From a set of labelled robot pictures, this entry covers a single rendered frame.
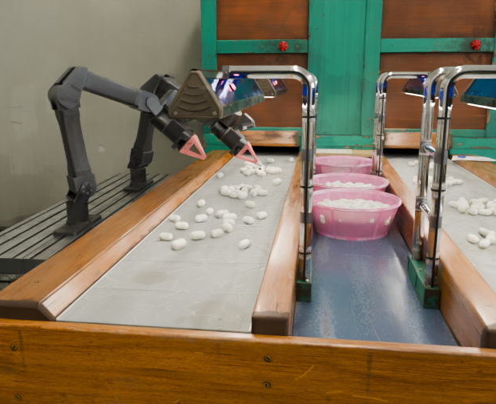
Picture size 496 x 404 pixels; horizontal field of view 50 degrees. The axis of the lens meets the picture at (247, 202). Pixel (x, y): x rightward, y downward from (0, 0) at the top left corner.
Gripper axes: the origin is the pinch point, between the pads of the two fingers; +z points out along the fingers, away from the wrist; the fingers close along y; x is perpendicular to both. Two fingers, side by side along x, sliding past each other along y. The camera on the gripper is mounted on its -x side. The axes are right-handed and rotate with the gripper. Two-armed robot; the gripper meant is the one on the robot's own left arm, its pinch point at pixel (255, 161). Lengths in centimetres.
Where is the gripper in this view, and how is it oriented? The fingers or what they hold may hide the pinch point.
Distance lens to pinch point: 195.9
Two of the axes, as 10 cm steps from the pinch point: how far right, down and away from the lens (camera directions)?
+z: 7.5, 6.6, 0.6
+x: -6.5, 7.1, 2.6
